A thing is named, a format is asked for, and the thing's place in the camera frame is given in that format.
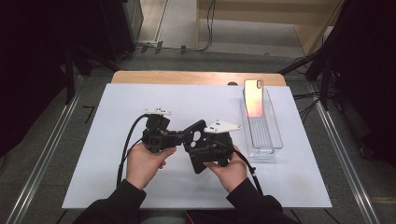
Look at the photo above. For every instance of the person's left hand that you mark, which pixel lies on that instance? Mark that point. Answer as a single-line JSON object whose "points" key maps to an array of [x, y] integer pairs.
{"points": [[144, 169]]}

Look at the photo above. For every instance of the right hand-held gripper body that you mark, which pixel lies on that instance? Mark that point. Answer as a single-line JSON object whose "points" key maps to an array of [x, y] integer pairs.
{"points": [[222, 143]]}

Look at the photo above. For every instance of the person's right hand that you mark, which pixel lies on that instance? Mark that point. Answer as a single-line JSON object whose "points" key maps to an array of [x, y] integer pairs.
{"points": [[230, 174]]}

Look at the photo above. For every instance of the wooden shelf unit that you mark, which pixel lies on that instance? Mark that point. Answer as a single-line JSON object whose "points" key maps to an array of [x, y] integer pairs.
{"points": [[311, 18]]}

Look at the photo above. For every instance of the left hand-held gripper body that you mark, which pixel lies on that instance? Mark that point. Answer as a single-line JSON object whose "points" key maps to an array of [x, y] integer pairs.
{"points": [[157, 137]]}

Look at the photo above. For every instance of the dark cabinet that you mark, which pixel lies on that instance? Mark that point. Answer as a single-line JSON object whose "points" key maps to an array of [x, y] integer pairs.
{"points": [[124, 28]]}

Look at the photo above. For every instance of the black phone case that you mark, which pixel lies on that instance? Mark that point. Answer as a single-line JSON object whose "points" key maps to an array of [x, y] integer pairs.
{"points": [[199, 127]]}

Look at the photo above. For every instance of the clear plastic rack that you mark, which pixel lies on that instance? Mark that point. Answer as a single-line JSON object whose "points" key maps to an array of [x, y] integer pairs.
{"points": [[264, 133]]}

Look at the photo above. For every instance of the aluminium floor rail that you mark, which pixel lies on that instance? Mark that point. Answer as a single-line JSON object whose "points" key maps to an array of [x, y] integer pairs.
{"points": [[46, 155], [345, 158]]}

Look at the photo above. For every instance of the white board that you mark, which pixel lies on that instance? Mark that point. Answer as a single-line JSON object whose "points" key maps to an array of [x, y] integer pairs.
{"points": [[202, 193]]}

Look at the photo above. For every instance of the black metal stand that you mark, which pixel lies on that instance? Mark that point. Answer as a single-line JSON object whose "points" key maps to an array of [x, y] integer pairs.
{"points": [[325, 71], [70, 77]]}

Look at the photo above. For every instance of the blue phone case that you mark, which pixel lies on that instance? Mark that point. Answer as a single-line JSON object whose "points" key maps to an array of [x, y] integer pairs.
{"points": [[253, 99]]}

